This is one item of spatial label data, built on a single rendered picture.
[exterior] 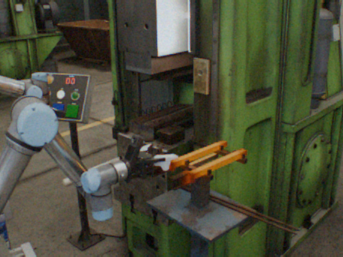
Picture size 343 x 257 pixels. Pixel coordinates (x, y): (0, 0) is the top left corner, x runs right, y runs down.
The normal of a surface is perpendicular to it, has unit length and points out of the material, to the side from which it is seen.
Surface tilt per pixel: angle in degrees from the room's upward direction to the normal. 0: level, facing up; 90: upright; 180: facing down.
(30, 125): 84
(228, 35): 90
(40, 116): 84
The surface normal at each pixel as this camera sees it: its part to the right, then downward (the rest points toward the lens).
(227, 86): -0.69, 0.26
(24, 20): 0.64, 0.07
